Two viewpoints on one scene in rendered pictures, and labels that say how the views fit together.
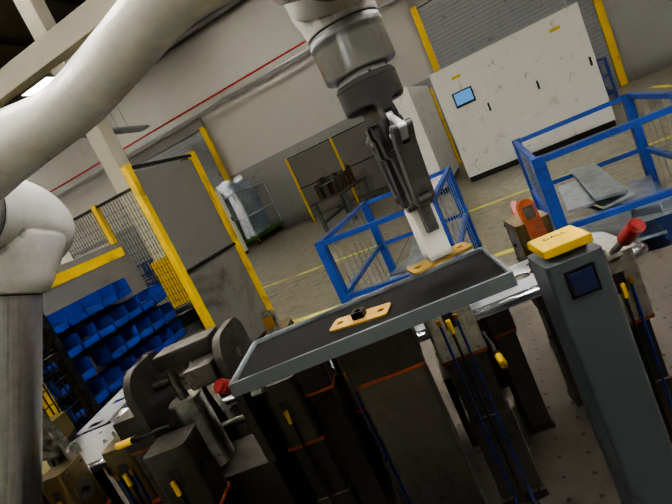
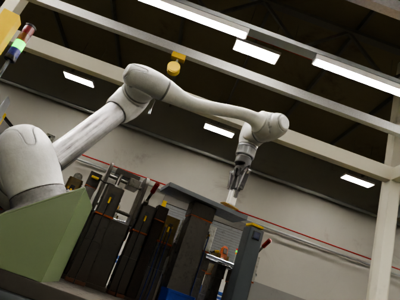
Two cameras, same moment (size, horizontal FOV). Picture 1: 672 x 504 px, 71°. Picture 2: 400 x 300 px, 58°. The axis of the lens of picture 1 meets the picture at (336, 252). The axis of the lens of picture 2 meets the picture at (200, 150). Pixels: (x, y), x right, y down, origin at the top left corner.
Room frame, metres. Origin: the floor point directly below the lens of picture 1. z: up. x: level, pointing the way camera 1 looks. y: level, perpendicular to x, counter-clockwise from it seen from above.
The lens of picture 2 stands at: (-0.76, 0.68, 0.77)
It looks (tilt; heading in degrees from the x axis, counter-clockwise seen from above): 22 degrees up; 337
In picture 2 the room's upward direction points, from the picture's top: 20 degrees clockwise
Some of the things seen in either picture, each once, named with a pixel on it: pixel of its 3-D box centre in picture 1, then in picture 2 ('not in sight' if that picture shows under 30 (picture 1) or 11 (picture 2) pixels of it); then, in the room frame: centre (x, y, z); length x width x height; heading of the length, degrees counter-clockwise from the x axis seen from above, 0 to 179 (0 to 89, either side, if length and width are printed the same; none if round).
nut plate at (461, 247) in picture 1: (438, 254); (230, 205); (0.58, -0.12, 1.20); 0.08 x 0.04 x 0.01; 95
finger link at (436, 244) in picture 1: (430, 231); (233, 197); (0.57, -0.12, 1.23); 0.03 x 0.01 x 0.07; 95
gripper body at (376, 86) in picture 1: (378, 113); (241, 166); (0.58, -0.12, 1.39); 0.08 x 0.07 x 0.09; 5
